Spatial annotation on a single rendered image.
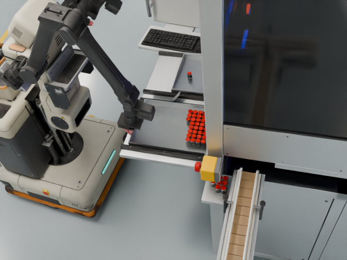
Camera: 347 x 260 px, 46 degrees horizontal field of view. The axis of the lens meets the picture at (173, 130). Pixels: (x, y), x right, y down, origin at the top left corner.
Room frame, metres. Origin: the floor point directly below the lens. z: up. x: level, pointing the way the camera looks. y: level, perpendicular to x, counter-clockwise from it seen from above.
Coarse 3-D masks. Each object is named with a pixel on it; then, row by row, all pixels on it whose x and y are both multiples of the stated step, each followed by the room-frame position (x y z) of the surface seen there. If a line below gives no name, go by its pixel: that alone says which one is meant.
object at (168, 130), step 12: (156, 108) 1.31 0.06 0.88; (168, 108) 1.30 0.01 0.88; (180, 108) 1.29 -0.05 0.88; (192, 108) 1.27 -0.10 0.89; (144, 120) 1.25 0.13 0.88; (156, 120) 1.24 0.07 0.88; (168, 120) 1.23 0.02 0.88; (180, 120) 1.22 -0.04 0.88; (144, 132) 1.18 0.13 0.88; (156, 132) 1.17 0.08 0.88; (168, 132) 1.16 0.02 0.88; (180, 132) 1.15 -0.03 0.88; (132, 144) 1.11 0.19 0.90; (144, 144) 1.09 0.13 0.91; (156, 144) 1.10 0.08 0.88; (168, 144) 1.09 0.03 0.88; (180, 144) 1.08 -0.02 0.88
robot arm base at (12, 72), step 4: (12, 64) 1.36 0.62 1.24; (16, 64) 1.34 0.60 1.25; (8, 68) 1.36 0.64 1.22; (12, 68) 1.34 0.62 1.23; (16, 68) 1.32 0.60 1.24; (4, 72) 1.34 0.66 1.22; (8, 72) 1.34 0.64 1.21; (12, 72) 1.33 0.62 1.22; (16, 72) 1.32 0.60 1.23; (4, 76) 1.33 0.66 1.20; (8, 76) 1.33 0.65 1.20; (12, 76) 1.32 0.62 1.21; (16, 76) 1.31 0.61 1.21; (4, 80) 1.31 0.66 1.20; (8, 80) 1.31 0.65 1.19; (12, 80) 1.32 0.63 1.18; (16, 80) 1.31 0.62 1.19; (20, 80) 1.31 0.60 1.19; (8, 84) 1.31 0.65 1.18; (12, 84) 1.31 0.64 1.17; (16, 84) 1.31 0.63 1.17; (20, 84) 1.32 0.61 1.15; (12, 88) 1.30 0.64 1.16; (16, 88) 1.30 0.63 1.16
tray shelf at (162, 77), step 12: (168, 60) 1.64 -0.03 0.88; (180, 60) 1.62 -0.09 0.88; (156, 72) 1.56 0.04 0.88; (168, 72) 1.55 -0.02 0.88; (156, 84) 1.48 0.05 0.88; (168, 84) 1.46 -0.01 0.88; (144, 96) 1.40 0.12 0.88; (120, 156) 1.08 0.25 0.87; (132, 156) 1.06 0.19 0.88; (144, 156) 1.05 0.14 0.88; (156, 156) 1.04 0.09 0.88; (192, 168) 0.96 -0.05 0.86
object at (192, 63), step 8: (184, 56) 1.63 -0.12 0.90; (192, 56) 1.61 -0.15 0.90; (200, 56) 1.60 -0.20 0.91; (184, 64) 1.58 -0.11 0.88; (192, 64) 1.58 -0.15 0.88; (200, 64) 1.57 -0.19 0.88; (184, 72) 1.53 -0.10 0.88; (192, 72) 1.52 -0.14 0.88; (200, 72) 1.51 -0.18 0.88; (176, 80) 1.47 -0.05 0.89; (184, 80) 1.47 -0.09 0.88; (192, 80) 1.46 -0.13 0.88; (200, 80) 1.45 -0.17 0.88; (176, 88) 1.42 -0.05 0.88; (184, 88) 1.42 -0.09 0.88; (192, 88) 1.41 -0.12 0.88; (200, 88) 1.40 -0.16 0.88
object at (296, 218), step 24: (264, 192) 0.84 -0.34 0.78; (288, 192) 0.80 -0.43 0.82; (312, 192) 0.77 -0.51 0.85; (336, 192) 0.74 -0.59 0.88; (264, 216) 0.83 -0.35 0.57; (288, 216) 0.79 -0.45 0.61; (312, 216) 0.76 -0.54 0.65; (336, 216) 0.72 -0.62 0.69; (264, 240) 0.82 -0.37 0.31; (288, 240) 0.78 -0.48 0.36; (312, 240) 0.74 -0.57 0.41; (336, 240) 0.71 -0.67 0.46
